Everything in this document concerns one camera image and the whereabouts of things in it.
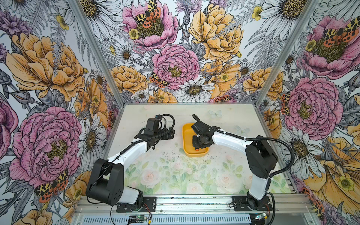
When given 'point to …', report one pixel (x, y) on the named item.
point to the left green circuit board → (143, 218)
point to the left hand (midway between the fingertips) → (167, 135)
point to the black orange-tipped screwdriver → (197, 149)
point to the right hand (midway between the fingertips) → (196, 148)
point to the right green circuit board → (260, 216)
